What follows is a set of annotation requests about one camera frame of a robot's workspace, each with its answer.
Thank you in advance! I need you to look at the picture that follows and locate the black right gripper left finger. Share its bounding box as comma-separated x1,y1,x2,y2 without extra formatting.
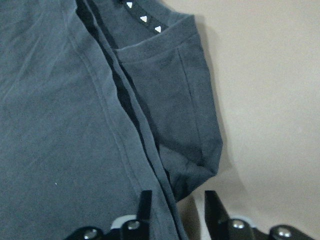
136,190,153,222

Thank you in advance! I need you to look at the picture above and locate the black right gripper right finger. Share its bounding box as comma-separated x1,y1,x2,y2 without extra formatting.
204,190,230,225

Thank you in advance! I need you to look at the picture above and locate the black printed t-shirt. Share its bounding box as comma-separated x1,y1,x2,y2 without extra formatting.
0,0,223,240

